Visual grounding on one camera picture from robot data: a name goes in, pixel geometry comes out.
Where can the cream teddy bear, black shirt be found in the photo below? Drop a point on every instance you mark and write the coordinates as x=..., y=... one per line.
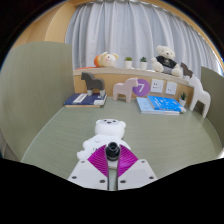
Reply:
x=165, y=61

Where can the small dark brown horse figure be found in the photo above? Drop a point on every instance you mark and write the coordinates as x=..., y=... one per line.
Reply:
x=186, y=70

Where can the white wall socket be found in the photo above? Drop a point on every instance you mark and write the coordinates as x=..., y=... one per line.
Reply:
x=171, y=88
x=157, y=86

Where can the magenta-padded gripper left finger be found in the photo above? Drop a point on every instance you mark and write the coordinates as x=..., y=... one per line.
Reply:
x=88, y=173

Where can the round cream and orange plush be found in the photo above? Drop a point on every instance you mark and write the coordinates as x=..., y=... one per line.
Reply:
x=107, y=60

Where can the pink horse figure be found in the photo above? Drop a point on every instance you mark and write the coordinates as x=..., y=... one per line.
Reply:
x=123, y=89

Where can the small potted plant, white pot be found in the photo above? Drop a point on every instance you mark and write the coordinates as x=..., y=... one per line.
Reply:
x=128, y=64
x=182, y=101
x=143, y=65

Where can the dark blue book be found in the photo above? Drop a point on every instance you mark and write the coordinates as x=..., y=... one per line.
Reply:
x=83, y=100

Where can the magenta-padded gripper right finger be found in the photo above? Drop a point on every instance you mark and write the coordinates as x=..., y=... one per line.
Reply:
x=136, y=173

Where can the light blue book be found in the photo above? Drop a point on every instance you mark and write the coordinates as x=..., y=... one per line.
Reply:
x=143, y=106

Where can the dark grey horse figure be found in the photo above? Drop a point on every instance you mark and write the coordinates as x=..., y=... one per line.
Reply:
x=93, y=83

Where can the white bear-shaped power strip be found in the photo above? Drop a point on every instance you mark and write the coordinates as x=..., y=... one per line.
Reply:
x=108, y=130

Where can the large white horse figure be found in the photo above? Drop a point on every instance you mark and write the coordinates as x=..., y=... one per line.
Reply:
x=200, y=93

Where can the light grey curtain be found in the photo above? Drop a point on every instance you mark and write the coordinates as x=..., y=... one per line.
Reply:
x=133, y=30

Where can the green desk partition panel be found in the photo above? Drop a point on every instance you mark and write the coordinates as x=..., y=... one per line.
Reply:
x=215, y=100
x=33, y=93

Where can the round purple sign disc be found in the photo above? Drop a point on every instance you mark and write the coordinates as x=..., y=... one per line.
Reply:
x=143, y=88

